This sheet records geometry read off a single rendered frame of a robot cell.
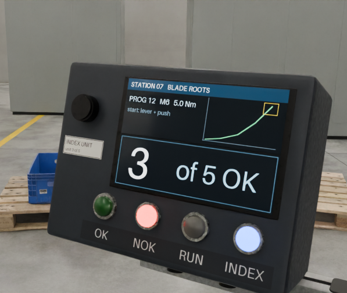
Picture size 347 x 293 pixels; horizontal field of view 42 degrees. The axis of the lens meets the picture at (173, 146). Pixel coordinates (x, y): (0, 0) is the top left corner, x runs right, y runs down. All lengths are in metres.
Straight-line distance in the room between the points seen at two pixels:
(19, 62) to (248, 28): 3.71
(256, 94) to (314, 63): 5.88
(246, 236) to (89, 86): 0.22
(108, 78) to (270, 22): 5.66
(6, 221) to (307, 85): 2.96
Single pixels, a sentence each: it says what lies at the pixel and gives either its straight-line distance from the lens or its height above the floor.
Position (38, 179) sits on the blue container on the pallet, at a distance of 3.25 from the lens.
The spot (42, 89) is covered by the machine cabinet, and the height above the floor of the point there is 0.43.
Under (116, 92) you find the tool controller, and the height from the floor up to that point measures 1.23.
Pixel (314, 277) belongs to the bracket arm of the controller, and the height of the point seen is 1.06.
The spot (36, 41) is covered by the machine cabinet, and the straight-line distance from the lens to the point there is 7.69.
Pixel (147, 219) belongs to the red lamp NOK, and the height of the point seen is 1.12.
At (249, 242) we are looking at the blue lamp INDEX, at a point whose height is 1.12.
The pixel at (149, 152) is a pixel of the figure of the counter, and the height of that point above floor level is 1.17.
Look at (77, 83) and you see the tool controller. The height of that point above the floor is 1.23.
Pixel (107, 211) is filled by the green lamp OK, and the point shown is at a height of 1.11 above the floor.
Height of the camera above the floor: 1.28
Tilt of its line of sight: 13 degrees down
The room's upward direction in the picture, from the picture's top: 1 degrees clockwise
